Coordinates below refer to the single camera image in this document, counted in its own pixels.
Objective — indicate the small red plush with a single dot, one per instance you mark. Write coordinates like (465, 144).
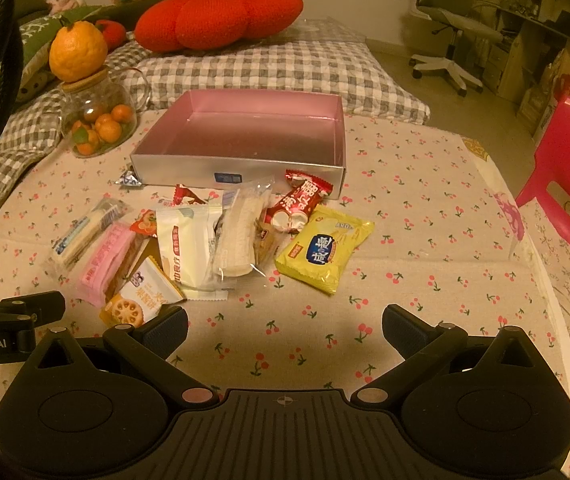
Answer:
(113, 32)

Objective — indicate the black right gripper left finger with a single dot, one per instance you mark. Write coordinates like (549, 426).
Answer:
(144, 351)

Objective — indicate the green embroidered cushion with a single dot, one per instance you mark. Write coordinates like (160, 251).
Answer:
(36, 36)

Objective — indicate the clear white cake packet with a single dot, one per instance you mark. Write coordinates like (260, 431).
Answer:
(234, 255)

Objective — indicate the white cream snack packet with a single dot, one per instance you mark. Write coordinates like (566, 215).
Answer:
(186, 238)

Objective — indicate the grey checked blanket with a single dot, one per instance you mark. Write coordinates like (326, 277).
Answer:
(29, 135)

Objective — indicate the small brown biscuit packet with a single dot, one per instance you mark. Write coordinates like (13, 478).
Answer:
(266, 242)

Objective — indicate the white office chair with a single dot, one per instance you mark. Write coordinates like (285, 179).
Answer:
(454, 15)

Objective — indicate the pink wafer packet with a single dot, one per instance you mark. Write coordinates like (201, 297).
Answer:
(102, 267)

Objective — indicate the cherry print tablecloth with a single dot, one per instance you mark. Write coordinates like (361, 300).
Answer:
(444, 246)

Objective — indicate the red tomato plush cushion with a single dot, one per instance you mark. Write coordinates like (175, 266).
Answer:
(205, 25)

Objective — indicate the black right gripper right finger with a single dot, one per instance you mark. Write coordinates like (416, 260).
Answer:
(426, 351)

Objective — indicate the small orange yellow packet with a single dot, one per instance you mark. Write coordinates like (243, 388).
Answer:
(145, 224)

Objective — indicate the large orange citrus fruit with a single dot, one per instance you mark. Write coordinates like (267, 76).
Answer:
(77, 51)

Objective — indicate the yellow cracker snack bag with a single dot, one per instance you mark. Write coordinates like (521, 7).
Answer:
(319, 253)

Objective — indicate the glass teapot jar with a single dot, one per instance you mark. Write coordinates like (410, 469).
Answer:
(101, 111)

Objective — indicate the red white candy packet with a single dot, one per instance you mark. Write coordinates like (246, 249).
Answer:
(292, 211)

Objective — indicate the small blue silver candy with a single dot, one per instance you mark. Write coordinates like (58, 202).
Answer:
(129, 179)

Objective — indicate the clear blue biscuit packet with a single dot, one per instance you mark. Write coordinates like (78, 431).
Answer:
(71, 246)

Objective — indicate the dark red candy packet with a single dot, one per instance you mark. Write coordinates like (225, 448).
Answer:
(185, 196)

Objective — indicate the silver pink tray box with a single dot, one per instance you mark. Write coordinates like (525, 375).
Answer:
(220, 137)

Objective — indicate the white orange lotus packet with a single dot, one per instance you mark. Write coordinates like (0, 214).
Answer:
(140, 299)

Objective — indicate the wooden desk shelf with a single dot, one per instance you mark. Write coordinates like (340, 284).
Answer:
(527, 66)

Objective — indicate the grey checked pillow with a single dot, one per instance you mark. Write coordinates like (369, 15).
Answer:
(347, 69)

